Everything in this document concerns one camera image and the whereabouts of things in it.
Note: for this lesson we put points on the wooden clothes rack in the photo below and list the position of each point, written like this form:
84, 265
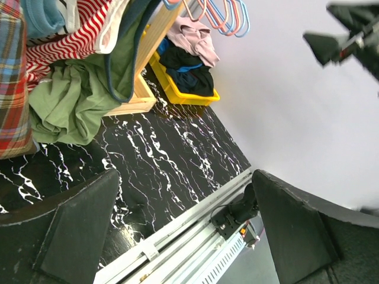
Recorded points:
143, 100

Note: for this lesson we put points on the pink garment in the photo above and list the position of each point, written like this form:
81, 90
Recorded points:
194, 38

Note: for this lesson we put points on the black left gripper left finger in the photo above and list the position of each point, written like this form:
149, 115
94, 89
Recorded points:
60, 239

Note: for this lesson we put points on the yellow plastic bin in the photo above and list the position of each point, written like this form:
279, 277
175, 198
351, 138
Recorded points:
172, 92

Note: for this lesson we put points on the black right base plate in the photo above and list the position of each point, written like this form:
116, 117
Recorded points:
229, 217

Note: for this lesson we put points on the empty hangers bunch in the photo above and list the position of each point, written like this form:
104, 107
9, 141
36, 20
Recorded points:
233, 21

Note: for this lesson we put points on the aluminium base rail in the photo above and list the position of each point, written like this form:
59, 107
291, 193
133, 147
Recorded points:
189, 249

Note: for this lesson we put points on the red striped hanging garment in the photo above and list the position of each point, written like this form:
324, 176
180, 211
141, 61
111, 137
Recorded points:
99, 24

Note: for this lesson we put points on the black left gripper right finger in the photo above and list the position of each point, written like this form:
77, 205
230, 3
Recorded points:
313, 240

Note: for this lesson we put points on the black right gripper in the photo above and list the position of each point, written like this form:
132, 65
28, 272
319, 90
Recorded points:
328, 48

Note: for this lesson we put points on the green hanging garment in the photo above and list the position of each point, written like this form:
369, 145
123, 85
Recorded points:
77, 93

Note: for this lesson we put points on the black garment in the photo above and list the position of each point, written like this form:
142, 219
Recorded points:
181, 61

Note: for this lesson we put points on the plaid hanging shirt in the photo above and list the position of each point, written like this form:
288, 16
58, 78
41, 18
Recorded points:
16, 131

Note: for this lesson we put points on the dark clothes pile in bin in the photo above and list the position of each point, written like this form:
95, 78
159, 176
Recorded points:
197, 81

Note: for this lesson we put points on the teal hanging tank top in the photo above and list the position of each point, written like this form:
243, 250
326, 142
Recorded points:
43, 18

